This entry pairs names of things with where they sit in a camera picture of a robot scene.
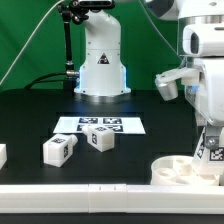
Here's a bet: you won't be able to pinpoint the round white stool seat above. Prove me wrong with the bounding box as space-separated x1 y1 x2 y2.
150 155 219 186

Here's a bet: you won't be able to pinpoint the paper sheet with markers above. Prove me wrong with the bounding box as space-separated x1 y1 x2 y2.
54 117 145 134

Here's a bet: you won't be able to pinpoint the white left fence bar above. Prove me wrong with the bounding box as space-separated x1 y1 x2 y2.
0 144 7 169

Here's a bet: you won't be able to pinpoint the white cable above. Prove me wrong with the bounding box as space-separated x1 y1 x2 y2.
0 0 66 87

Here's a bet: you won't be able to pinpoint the white front fence bar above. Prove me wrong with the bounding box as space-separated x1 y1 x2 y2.
0 184 224 214

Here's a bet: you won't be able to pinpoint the white fence bar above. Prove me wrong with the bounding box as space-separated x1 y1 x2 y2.
0 184 224 214
0 144 7 169

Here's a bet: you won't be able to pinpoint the black cables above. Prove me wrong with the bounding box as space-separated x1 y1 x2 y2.
23 71 80 90

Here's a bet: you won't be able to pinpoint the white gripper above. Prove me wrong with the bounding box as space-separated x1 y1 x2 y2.
155 57 224 149

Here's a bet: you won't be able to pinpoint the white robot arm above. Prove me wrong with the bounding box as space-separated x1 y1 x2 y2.
73 0 224 149

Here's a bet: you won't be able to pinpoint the green backdrop curtain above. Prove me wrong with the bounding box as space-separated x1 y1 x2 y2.
0 0 180 92

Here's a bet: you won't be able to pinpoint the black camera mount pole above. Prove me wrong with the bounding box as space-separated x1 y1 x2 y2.
58 0 115 91

